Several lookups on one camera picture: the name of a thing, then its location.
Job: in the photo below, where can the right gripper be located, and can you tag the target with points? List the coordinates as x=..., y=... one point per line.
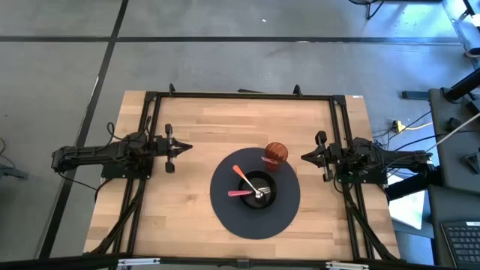
x=330, y=155

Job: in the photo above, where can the black aluminium table frame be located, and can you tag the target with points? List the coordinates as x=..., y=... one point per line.
x=243, y=96

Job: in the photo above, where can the black bowl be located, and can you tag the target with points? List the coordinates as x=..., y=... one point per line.
x=258, y=200

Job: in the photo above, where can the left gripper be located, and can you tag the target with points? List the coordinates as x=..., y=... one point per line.
x=169, y=131

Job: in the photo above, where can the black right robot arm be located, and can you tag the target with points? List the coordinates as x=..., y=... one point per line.
x=397, y=159

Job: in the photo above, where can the silver aluminium bracket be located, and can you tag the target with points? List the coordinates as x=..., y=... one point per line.
x=347, y=266
x=138, y=262

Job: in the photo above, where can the round dark woven placemat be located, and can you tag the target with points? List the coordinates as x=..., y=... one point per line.
x=232, y=217

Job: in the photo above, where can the grey desk with keyboard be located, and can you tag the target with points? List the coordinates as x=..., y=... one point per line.
x=435, y=210

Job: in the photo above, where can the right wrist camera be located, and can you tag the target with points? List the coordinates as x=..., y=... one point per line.
x=339, y=154

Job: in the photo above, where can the black floor fan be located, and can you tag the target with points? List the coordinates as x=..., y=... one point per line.
x=360, y=2

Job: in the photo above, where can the black frame clamp knob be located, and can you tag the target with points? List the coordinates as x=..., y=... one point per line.
x=171, y=89
x=297, y=90

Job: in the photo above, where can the orange faceted plastic tumbler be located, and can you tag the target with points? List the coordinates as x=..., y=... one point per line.
x=276, y=150

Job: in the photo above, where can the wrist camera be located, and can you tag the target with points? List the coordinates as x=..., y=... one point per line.
x=339, y=154
x=156, y=144

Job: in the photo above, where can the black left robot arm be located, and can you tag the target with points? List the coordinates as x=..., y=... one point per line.
x=90, y=153

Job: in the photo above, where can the black computer keyboard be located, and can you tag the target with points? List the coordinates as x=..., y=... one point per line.
x=463, y=243

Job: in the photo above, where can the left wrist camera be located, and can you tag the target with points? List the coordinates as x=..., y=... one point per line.
x=156, y=144

